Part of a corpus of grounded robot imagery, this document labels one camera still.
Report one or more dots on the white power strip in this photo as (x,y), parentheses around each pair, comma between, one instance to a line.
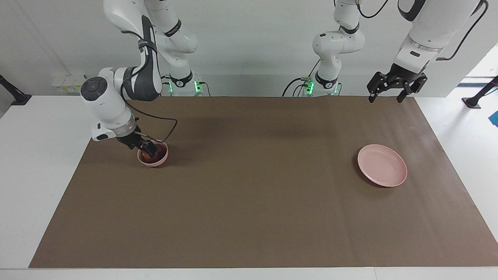
(66,83)

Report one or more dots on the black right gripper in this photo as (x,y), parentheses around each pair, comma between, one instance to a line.
(132,140)

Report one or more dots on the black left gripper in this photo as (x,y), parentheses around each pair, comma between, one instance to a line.
(400,76)

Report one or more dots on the brown table mat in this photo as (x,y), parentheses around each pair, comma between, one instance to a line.
(253,186)

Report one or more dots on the dark red apple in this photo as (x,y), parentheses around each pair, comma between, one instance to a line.
(146,157)

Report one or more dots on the pink bowl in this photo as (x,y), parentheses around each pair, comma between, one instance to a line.
(161,159)

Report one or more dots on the pink plate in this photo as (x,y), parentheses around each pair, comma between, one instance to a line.
(382,165)

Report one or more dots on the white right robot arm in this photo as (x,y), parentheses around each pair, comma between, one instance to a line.
(105,101)

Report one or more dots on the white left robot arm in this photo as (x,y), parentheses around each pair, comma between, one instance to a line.
(428,31)

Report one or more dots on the blue object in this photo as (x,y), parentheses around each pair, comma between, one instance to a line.
(495,118)

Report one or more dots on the black stand with foot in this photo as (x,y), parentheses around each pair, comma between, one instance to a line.
(19,99)
(472,102)

